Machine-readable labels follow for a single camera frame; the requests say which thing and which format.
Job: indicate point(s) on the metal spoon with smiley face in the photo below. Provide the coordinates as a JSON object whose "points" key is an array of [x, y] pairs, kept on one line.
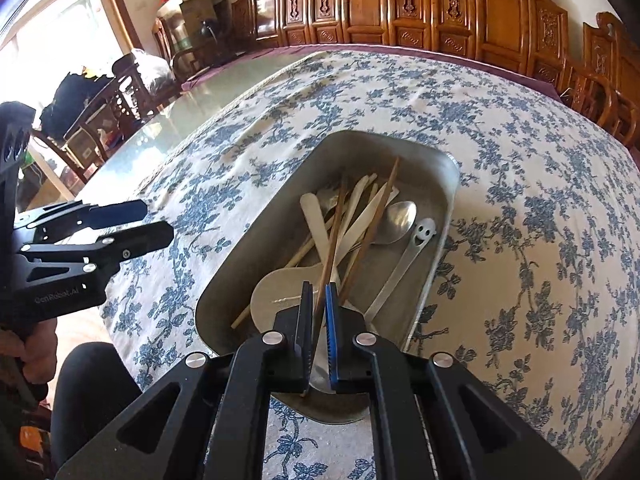
{"points": [[424, 232]]}

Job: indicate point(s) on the person's left hand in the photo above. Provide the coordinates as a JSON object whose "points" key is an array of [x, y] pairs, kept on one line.
{"points": [[35, 355]]}

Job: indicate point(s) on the clear plastic bag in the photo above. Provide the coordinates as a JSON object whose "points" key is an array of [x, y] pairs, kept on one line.
{"points": [[150, 67]]}

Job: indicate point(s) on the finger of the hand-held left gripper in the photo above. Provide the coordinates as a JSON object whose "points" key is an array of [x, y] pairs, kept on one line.
{"points": [[145, 237], [120, 212]]}

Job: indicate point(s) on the light bamboo chopstick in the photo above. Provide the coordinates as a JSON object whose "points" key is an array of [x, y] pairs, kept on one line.
{"points": [[305, 247]]}

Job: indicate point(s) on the metal tray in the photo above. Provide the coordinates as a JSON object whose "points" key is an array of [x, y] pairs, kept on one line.
{"points": [[350, 150]]}

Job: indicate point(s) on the person's leg in black trousers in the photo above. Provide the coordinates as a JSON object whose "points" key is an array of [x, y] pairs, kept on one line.
{"points": [[95, 390]]}

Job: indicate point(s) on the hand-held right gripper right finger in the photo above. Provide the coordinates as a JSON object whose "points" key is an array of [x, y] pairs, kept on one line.
{"points": [[332, 345]]}

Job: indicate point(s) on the purple table cover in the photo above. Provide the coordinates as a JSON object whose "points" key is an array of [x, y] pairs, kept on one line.
{"points": [[270, 51]]}

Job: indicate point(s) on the wooden dining chair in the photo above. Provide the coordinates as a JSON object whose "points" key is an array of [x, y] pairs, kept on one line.
{"points": [[167, 40], [82, 135]]}

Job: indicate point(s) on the carved wooden armchair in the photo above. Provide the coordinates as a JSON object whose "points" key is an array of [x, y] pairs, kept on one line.
{"points": [[600, 105]]}

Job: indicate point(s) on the black bag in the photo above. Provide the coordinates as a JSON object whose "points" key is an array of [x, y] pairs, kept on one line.
{"points": [[67, 97]]}

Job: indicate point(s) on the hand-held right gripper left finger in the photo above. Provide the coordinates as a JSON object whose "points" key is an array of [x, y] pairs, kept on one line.
{"points": [[306, 340]]}

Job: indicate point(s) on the cardboard box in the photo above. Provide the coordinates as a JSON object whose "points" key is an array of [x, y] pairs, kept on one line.
{"points": [[197, 9]]}

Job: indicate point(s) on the brown wooden chopstick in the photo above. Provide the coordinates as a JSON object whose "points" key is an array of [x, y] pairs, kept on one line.
{"points": [[334, 240], [380, 210]]}

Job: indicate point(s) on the wooden door frame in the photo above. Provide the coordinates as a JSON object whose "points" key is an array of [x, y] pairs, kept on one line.
{"points": [[120, 5]]}

